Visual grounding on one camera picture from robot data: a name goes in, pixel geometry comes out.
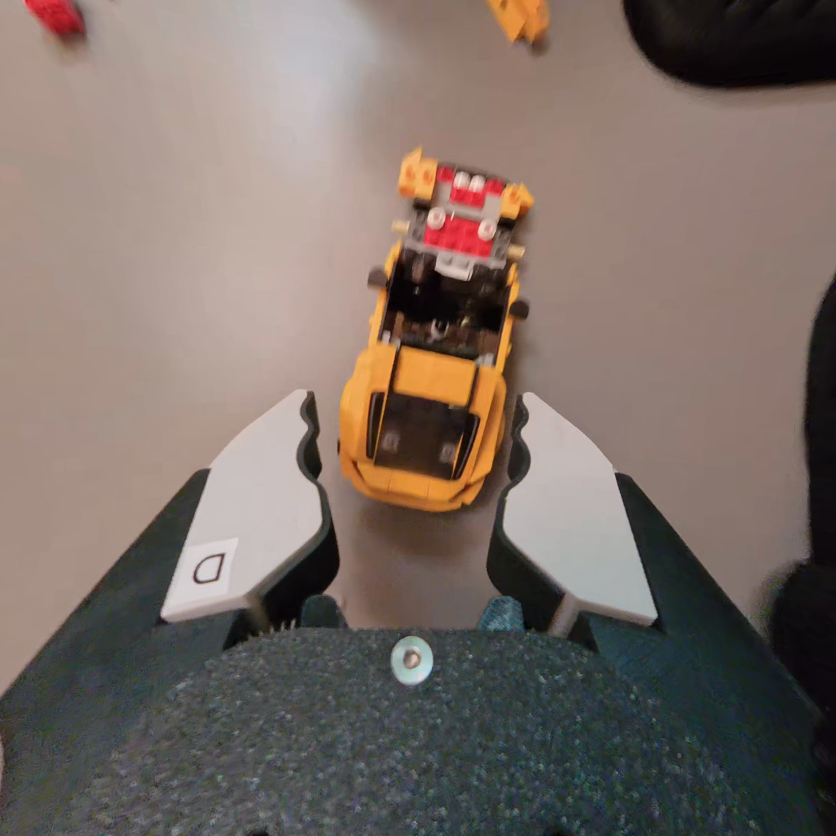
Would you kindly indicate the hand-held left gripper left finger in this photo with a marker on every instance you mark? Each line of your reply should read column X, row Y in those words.
column 255, row 516

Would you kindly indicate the yellow toy wedge piece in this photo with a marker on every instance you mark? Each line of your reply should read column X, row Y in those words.
column 522, row 16

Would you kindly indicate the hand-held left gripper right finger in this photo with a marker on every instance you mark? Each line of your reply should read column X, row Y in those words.
column 575, row 522

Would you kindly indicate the yellow toy brick car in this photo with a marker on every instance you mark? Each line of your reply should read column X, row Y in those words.
column 424, row 379

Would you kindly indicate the red toy minifigure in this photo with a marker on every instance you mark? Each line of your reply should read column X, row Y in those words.
column 59, row 14

